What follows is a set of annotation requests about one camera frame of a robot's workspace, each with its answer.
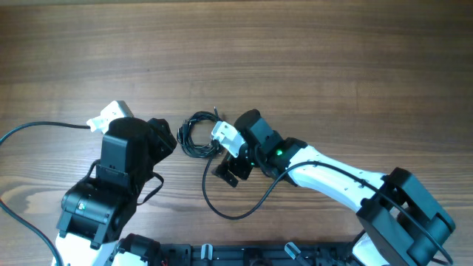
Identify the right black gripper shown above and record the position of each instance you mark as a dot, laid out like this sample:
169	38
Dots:
236	167

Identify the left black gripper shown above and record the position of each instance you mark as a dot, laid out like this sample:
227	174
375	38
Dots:
160	138

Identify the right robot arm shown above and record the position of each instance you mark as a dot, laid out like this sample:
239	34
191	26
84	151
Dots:
403	224

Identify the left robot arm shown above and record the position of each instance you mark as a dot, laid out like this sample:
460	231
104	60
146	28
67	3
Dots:
96	209

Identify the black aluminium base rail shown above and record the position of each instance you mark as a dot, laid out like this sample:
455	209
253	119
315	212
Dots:
329	254

